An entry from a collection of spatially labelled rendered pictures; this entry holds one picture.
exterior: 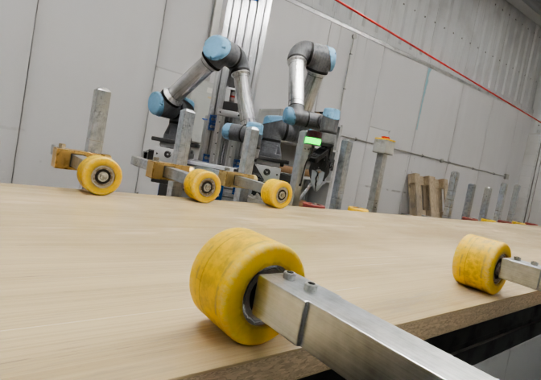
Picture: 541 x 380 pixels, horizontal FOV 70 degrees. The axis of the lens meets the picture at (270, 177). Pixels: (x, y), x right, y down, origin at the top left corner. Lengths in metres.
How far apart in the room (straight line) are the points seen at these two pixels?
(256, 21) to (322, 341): 2.21
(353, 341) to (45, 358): 0.18
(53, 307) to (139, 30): 3.72
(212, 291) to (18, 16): 3.65
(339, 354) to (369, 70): 5.39
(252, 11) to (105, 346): 2.21
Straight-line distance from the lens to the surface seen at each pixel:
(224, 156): 2.21
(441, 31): 6.86
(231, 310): 0.29
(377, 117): 5.70
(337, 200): 1.68
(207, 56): 1.85
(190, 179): 0.98
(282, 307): 0.27
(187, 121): 1.20
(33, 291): 0.39
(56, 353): 0.30
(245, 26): 2.38
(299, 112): 1.76
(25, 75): 3.81
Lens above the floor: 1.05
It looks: 3 degrees down
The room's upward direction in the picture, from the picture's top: 10 degrees clockwise
